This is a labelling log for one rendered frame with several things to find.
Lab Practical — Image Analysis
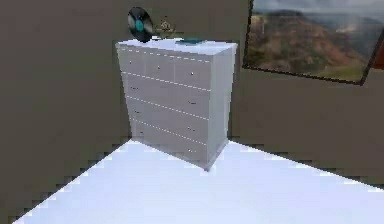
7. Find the white chest of drawers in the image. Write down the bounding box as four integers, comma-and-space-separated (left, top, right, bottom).
115, 37, 239, 172

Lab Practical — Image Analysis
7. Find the framed landscape picture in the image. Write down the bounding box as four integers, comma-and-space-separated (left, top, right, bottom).
242, 0, 384, 87

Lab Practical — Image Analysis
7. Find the teal flat book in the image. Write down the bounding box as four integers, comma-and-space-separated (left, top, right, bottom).
175, 37, 207, 46

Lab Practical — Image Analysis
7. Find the black round disc teal centre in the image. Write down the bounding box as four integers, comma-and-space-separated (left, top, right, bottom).
127, 6, 155, 44

